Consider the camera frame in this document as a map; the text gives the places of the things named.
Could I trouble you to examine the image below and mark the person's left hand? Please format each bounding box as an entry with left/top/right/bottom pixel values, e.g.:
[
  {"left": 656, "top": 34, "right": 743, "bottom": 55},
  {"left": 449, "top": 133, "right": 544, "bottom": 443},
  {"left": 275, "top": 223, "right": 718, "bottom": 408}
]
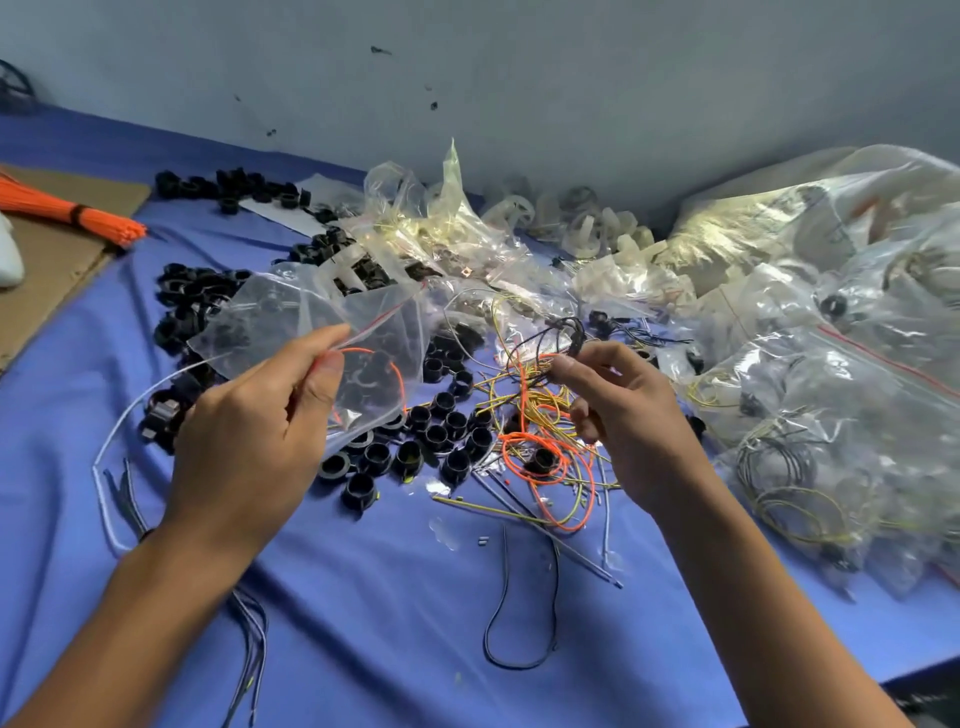
[{"left": 162, "top": 322, "right": 356, "bottom": 560}]

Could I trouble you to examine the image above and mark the person's right hand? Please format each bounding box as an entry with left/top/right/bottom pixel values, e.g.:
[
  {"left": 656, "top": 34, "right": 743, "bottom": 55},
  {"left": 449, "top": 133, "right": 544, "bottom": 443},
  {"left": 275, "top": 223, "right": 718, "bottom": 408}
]
[{"left": 546, "top": 339, "right": 717, "bottom": 522}]

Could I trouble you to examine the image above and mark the orange wire loop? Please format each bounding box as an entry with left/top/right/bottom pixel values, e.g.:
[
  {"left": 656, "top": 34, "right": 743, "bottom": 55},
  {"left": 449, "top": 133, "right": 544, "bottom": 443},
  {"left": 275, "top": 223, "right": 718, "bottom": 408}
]
[{"left": 499, "top": 429, "right": 600, "bottom": 537}]

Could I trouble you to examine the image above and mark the clear zip plastic bag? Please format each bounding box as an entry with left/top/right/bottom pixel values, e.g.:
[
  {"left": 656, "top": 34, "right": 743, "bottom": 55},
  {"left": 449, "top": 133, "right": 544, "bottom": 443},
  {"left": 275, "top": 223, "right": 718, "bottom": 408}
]
[{"left": 186, "top": 264, "right": 440, "bottom": 440}]

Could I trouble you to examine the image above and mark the grey wire bundle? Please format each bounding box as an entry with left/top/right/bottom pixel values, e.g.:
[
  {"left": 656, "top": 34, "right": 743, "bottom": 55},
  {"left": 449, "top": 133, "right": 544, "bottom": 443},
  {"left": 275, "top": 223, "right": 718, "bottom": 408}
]
[{"left": 91, "top": 379, "right": 272, "bottom": 728}]

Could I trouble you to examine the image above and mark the pile of black plastic rings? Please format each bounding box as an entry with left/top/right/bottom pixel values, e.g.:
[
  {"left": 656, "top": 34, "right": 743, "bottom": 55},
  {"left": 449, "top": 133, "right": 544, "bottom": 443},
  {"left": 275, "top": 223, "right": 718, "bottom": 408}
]
[{"left": 138, "top": 166, "right": 500, "bottom": 518}]

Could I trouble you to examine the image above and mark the pile of white plastic wheels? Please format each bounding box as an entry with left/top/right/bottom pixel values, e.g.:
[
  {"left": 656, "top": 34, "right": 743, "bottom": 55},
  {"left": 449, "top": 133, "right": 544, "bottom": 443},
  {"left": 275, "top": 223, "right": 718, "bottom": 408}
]
[{"left": 477, "top": 184, "right": 665, "bottom": 267}]

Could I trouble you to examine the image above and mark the pile of large plastic bags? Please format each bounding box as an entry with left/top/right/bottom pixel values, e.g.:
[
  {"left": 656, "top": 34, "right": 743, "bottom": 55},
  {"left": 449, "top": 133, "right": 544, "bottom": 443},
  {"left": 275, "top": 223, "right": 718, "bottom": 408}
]
[{"left": 657, "top": 144, "right": 960, "bottom": 605}]

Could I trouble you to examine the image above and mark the heap of plastic bags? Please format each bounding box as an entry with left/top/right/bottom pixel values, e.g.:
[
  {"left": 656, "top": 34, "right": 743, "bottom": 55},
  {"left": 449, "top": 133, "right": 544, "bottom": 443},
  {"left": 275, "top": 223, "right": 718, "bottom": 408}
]
[{"left": 334, "top": 141, "right": 575, "bottom": 335}]

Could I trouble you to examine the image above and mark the person's left forearm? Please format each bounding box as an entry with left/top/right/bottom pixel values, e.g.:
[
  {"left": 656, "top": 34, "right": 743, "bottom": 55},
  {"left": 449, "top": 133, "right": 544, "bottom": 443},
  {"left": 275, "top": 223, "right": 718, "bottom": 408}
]
[{"left": 7, "top": 517, "right": 260, "bottom": 728}]

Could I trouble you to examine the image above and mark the person's right forearm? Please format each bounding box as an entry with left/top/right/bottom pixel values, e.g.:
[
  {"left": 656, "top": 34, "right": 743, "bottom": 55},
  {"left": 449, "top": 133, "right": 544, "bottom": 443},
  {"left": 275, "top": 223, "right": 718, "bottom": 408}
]
[{"left": 649, "top": 477, "right": 911, "bottom": 728}]

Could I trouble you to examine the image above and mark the blue cloth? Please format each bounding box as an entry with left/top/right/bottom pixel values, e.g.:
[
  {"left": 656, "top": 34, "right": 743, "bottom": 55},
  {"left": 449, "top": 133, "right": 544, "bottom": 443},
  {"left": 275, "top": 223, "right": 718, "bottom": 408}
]
[{"left": 0, "top": 105, "right": 960, "bottom": 728}]

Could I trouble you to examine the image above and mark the white paper slip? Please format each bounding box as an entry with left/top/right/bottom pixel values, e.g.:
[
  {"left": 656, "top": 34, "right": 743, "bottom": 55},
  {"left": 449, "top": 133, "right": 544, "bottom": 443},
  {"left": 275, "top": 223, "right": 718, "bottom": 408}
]
[{"left": 238, "top": 196, "right": 327, "bottom": 240}]

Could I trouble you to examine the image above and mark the brown cardboard sheet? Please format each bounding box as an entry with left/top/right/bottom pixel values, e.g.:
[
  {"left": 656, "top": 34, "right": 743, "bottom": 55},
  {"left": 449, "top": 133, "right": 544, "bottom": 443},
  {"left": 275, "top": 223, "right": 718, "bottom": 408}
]
[{"left": 0, "top": 162, "right": 155, "bottom": 377}]

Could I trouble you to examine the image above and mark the orange tie bundle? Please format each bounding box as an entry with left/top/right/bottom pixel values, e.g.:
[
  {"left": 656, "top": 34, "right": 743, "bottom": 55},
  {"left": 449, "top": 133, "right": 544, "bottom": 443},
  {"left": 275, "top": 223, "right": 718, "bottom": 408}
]
[{"left": 0, "top": 174, "right": 152, "bottom": 251}]

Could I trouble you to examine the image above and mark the white handheld device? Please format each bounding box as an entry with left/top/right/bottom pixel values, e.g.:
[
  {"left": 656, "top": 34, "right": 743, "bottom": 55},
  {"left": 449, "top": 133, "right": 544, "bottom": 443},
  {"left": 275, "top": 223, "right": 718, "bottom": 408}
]
[{"left": 0, "top": 211, "right": 27, "bottom": 291}]

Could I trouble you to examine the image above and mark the black round wheel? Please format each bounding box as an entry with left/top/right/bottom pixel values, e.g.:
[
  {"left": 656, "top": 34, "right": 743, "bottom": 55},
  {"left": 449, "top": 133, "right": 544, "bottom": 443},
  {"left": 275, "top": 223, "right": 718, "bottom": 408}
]
[{"left": 0, "top": 58, "right": 38, "bottom": 116}]

